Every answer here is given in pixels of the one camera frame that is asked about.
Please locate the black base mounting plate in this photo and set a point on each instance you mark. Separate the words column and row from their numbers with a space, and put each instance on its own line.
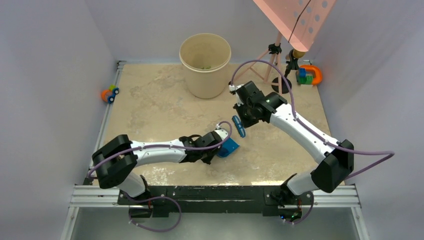
column 268, row 200

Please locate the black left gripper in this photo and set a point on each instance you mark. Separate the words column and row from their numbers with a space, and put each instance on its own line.
column 207, row 160

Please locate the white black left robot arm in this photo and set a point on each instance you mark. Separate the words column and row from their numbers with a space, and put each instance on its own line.
column 115, row 161

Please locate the blue hand brush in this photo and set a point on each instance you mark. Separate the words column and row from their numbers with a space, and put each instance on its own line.
column 238, row 124

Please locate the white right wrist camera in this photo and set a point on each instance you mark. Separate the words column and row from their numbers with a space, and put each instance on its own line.
column 233, row 89

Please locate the beige plastic bucket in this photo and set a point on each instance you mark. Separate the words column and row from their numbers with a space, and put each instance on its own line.
column 205, row 49

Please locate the orange blue toy car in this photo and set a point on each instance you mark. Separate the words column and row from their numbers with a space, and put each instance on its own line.
column 109, row 95

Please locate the orange blue green toy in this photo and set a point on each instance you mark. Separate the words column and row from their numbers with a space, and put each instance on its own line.
column 309, row 75

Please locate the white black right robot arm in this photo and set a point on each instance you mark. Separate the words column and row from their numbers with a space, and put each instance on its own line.
column 335, row 160

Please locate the blue plastic dustpan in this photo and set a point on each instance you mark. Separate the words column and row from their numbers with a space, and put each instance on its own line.
column 227, row 148

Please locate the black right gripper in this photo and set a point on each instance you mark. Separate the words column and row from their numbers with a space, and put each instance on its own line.
column 246, row 123

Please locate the pink music stand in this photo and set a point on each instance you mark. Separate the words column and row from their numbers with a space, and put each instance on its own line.
column 298, row 23

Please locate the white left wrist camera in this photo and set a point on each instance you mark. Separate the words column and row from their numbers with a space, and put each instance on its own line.
column 223, row 133

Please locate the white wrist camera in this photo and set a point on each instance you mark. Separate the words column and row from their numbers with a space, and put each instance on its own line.
column 223, row 133
column 233, row 89

